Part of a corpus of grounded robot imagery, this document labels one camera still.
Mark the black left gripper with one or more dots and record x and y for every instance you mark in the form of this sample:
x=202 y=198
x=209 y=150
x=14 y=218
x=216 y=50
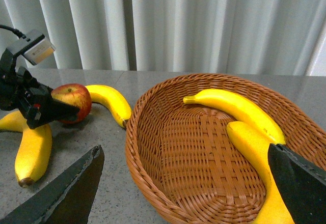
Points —
x=20 y=90

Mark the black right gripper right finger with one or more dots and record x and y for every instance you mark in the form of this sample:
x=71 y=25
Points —
x=300 y=183

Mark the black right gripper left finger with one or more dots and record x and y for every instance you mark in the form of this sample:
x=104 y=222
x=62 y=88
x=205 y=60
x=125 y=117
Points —
x=66 y=199

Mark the red apple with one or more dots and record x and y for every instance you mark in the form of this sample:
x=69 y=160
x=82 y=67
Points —
x=77 y=95

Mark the banana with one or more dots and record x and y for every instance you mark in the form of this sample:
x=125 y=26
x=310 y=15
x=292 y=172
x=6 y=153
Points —
x=241 y=108
x=113 y=100
x=13 y=121
x=254 y=146
x=33 y=155

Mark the banana in basket back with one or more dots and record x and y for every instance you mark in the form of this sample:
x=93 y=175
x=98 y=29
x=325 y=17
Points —
x=241 y=108

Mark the brown wicker basket right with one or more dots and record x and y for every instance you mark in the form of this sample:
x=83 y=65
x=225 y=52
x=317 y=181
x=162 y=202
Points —
x=181 y=159

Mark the white curtain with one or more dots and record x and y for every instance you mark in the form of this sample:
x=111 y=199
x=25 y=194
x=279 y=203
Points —
x=278 y=37

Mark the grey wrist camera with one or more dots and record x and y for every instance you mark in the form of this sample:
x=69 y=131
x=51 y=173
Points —
x=33 y=46

